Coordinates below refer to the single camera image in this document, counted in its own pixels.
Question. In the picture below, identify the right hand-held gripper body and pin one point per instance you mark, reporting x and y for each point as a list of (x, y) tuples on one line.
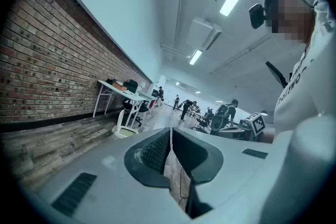
[(257, 124)]

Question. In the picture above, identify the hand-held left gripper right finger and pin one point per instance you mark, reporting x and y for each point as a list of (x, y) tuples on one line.
[(197, 157)]

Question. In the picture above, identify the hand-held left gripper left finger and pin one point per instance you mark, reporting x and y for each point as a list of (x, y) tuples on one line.
[(149, 157)]

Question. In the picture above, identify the cream pedal trash bin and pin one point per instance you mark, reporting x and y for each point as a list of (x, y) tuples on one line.
[(126, 133)]

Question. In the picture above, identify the person's right forearm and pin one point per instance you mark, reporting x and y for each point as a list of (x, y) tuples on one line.
[(268, 137)]

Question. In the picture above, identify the grey backpack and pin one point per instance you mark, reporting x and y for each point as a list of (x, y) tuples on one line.
[(219, 118)]

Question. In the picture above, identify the black office chair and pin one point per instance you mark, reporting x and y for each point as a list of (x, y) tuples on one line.
[(131, 107)]

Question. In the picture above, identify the light blue table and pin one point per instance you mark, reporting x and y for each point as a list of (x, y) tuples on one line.
[(148, 96)]

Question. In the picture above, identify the person's white printed t-shirt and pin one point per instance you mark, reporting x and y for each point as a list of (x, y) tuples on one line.
[(309, 86)]

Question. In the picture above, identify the white lidded cup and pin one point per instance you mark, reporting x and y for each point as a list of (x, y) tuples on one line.
[(138, 90)]

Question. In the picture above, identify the white shade table lamp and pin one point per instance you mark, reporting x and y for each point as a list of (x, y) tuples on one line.
[(143, 84)]

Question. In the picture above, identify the white ceiling track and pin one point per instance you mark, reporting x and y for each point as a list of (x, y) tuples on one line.
[(244, 52)]

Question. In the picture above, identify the dark blue bag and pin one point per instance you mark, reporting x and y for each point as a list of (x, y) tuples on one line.
[(130, 84)]

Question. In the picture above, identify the white table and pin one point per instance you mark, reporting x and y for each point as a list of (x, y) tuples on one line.
[(115, 87)]

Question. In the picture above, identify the orange box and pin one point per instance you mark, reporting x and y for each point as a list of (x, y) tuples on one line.
[(118, 85)]

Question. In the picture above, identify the black box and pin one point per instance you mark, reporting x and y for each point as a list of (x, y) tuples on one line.
[(110, 81)]

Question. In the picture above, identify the rectangular ceiling light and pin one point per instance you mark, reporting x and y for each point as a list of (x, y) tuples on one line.
[(195, 57)]

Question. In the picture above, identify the white ceiling air conditioner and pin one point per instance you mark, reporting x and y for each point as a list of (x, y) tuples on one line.
[(203, 32)]

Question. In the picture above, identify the person's head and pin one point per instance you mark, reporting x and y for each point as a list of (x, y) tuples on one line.
[(291, 15)]

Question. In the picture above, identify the black head-mounted camera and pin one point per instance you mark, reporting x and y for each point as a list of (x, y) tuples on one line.
[(257, 16)]

